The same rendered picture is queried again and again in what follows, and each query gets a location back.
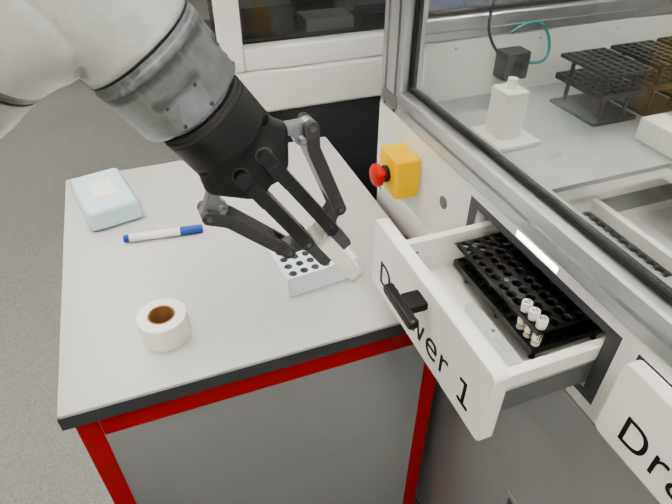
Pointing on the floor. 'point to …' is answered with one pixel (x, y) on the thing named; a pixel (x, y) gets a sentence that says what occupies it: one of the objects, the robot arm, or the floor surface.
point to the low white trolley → (237, 358)
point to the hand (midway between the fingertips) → (336, 252)
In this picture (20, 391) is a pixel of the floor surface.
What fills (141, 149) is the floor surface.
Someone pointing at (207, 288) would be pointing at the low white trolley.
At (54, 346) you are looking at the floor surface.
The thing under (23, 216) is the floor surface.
